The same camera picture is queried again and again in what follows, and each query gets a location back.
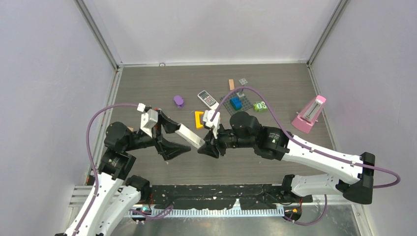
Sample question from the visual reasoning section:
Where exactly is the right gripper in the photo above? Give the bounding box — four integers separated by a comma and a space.
198, 121, 255, 159

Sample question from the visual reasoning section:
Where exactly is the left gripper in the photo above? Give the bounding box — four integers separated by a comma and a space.
125, 109, 191, 157

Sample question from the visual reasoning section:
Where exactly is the white remote battery cover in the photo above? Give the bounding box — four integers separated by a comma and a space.
175, 124, 205, 149

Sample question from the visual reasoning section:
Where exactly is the white remote control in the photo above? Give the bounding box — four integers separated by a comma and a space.
197, 90, 219, 110

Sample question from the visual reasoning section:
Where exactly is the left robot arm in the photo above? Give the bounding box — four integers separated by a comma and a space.
62, 107, 191, 236

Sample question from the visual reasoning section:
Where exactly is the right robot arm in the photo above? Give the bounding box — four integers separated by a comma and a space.
198, 110, 375, 205

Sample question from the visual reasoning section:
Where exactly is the purple spool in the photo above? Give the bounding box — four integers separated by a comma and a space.
173, 95, 184, 108

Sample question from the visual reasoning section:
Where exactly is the blue lego brick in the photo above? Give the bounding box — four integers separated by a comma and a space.
230, 97, 242, 111

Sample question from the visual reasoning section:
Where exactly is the grey lego baseplate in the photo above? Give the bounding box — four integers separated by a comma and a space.
222, 90, 253, 115

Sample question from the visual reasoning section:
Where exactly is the green monster toy cube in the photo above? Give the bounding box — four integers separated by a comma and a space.
253, 101, 268, 112

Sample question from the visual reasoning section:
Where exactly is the small wooden block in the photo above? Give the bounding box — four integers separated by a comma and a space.
228, 79, 235, 90

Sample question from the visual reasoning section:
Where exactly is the pink metronome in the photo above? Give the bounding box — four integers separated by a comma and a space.
291, 95, 327, 133

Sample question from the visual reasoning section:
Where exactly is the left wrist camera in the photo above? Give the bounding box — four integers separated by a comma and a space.
140, 109, 158, 138

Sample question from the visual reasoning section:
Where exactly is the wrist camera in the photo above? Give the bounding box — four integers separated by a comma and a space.
203, 110, 221, 139
140, 109, 158, 138

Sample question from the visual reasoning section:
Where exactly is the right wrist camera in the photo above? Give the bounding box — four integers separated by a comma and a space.
203, 110, 221, 139

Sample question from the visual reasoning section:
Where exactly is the yellow triangular frame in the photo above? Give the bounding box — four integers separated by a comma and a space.
194, 111, 205, 130

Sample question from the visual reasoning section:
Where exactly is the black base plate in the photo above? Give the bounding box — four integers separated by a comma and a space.
151, 184, 313, 210

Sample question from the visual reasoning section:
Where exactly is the grey lego post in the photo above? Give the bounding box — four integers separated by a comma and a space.
237, 78, 248, 99

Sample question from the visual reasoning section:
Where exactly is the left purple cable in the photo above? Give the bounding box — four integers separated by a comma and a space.
70, 103, 146, 236

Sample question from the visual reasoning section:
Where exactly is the purple cable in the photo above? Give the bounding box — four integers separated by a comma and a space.
70, 103, 146, 236
210, 86, 401, 226

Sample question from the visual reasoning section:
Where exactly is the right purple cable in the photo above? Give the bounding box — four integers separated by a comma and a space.
210, 86, 401, 226

